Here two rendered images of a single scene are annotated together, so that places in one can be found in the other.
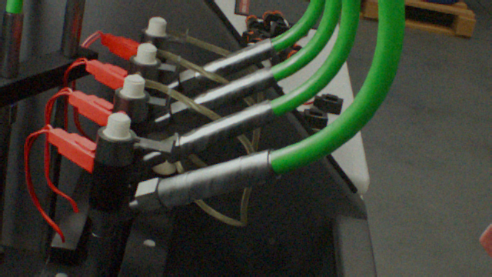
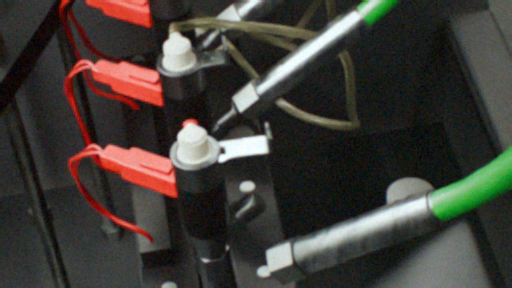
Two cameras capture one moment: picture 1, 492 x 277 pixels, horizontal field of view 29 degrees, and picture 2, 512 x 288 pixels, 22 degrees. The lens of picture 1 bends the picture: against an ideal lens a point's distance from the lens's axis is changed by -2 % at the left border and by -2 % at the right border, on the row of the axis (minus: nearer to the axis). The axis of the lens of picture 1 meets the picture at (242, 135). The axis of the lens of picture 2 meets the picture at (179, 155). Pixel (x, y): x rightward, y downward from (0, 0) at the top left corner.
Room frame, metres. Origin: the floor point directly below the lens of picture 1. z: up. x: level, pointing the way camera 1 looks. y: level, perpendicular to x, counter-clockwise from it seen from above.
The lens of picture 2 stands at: (0.10, 0.06, 1.63)
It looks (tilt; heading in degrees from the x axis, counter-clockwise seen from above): 43 degrees down; 4
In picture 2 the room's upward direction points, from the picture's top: 10 degrees counter-clockwise
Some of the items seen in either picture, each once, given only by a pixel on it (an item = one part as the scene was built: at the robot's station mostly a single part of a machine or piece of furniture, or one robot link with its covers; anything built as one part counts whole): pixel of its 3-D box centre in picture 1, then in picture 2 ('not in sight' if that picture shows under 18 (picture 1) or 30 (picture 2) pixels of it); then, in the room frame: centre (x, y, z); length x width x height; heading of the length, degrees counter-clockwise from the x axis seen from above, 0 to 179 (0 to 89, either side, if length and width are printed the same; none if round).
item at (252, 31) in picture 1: (278, 33); not in sight; (1.36, -0.02, 1.01); 0.23 x 0.11 x 0.06; 3
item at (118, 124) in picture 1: (117, 134); (194, 150); (0.62, 0.09, 1.14); 0.02 x 0.02 x 0.03
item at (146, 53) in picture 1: (145, 61); not in sight; (0.78, 0.10, 1.14); 0.02 x 0.02 x 0.03
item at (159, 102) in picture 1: (149, 95); (201, 56); (0.70, 0.08, 1.14); 0.03 x 0.02 x 0.01; 93
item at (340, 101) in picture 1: (297, 95); not in sight; (1.17, -0.06, 0.99); 0.12 x 0.02 x 0.02; 85
